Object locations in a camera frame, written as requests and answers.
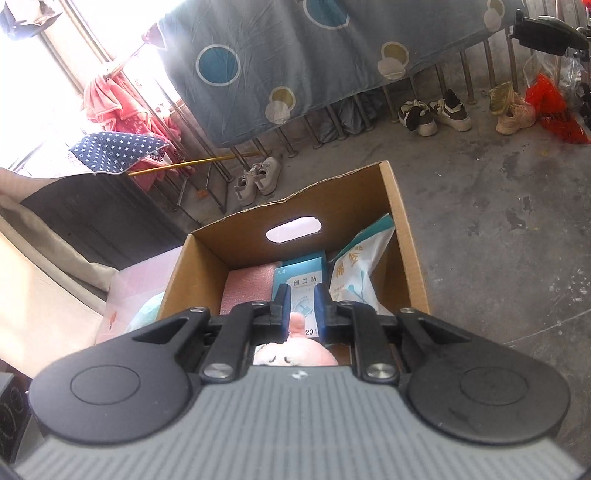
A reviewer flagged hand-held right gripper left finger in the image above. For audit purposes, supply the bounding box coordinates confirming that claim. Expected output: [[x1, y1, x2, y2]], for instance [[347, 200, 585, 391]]
[[131, 283, 292, 384]]

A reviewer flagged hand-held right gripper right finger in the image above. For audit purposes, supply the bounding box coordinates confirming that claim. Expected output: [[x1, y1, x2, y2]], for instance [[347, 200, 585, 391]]
[[314, 283, 472, 383]]

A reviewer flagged pink plush doll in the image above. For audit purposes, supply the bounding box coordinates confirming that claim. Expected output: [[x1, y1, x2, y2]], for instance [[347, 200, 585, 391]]
[[253, 311, 339, 368]]

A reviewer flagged white and teal box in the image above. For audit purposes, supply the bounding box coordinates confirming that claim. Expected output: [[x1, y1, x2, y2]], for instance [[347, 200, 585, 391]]
[[271, 250, 329, 339]]

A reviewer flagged cardboard box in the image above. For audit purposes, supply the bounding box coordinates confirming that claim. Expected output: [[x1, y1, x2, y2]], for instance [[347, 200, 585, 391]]
[[156, 160, 431, 367]]

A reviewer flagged pale green plastic bag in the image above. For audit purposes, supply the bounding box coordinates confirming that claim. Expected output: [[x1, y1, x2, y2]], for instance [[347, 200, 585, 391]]
[[124, 292, 168, 334]]

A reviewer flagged pink textured pad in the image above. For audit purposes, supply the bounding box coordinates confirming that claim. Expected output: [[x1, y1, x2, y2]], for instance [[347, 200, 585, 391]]
[[220, 261, 283, 316]]

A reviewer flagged white and teal packet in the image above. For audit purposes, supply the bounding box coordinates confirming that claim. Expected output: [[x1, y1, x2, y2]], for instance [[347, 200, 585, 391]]
[[329, 213, 399, 315]]

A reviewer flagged white sneaker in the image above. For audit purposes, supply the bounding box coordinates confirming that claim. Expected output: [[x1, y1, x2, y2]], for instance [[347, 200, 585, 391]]
[[233, 166, 262, 208], [252, 156, 283, 195]]

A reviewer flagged yellow stick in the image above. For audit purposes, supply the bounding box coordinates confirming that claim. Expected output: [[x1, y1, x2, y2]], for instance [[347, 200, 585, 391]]
[[126, 154, 262, 179]]

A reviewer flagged grey cloth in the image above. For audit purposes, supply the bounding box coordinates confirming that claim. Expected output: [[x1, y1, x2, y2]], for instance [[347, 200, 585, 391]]
[[331, 89, 385, 145]]

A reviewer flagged black and white shoe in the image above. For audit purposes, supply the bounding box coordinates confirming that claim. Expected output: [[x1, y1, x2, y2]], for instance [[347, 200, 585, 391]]
[[398, 99, 437, 137], [431, 89, 473, 133]]

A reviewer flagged navy star-print cloth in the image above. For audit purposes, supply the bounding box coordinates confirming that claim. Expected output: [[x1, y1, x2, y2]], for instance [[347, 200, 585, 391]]
[[68, 131, 170, 176]]

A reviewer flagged grey bedsheet with circles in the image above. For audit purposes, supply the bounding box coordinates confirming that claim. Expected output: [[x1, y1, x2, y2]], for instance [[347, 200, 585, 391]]
[[157, 0, 528, 149]]

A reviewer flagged pink hanging cloth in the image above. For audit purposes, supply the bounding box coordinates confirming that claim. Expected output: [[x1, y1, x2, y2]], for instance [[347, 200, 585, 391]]
[[82, 25, 183, 192]]

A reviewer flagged beige shoe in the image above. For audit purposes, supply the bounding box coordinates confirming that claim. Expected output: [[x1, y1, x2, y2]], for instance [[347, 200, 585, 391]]
[[488, 81, 519, 116], [496, 98, 537, 136]]

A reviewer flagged metal railing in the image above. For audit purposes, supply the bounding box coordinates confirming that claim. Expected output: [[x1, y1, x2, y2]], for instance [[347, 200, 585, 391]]
[[69, 0, 591, 217]]

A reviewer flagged red plastic bag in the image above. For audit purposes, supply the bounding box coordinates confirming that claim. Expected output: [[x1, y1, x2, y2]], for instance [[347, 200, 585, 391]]
[[525, 73, 591, 145]]

